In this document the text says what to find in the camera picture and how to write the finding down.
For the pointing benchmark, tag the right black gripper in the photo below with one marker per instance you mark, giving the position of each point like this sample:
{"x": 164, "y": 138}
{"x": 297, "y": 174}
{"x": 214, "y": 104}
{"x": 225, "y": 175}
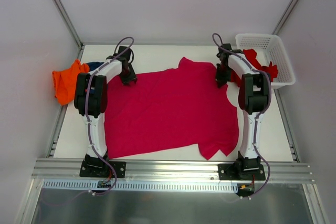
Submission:
{"x": 221, "y": 77}

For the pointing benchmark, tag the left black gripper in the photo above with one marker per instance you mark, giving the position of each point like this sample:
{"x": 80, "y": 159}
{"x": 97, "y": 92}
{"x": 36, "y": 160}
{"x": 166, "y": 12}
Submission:
{"x": 128, "y": 77}

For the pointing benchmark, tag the magenta t shirt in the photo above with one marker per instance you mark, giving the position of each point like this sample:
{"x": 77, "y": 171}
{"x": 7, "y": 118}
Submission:
{"x": 174, "y": 108}

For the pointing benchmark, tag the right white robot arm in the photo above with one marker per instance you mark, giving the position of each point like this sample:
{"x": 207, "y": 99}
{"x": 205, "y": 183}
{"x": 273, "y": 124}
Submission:
{"x": 254, "y": 99}

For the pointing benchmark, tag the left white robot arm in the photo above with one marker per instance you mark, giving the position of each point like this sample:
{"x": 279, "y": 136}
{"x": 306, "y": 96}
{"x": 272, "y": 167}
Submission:
{"x": 91, "y": 100}

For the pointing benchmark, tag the navy blue t shirt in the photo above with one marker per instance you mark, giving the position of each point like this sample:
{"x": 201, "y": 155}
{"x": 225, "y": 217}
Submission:
{"x": 94, "y": 65}

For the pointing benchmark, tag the red t shirt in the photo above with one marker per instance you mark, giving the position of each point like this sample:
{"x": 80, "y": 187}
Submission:
{"x": 251, "y": 56}

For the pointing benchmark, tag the white plastic basket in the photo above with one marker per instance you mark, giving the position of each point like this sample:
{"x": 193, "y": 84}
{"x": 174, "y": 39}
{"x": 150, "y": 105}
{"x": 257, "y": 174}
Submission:
{"x": 270, "y": 49}

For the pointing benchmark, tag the orange t shirt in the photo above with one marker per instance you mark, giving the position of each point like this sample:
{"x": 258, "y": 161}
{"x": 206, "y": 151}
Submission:
{"x": 65, "y": 81}

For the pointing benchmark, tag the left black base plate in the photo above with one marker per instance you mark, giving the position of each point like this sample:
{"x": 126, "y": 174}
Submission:
{"x": 96, "y": 168}

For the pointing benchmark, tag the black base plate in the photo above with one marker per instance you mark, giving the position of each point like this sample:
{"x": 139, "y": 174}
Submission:
{"x": 229, "y": 172}
{"x": 96, "y": 168}

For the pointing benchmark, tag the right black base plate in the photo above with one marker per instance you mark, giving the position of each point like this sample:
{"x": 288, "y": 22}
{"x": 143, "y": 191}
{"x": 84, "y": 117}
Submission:
{"x": 229, "y": 172}

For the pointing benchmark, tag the aluminium mounting rail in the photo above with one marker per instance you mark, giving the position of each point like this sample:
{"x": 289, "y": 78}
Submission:
{"x": 174, "y": 171}

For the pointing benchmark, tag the white slotted cable duct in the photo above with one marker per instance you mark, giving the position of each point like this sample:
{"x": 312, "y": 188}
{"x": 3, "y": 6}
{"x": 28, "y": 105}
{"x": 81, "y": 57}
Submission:
{"x": 141, "y": 186}

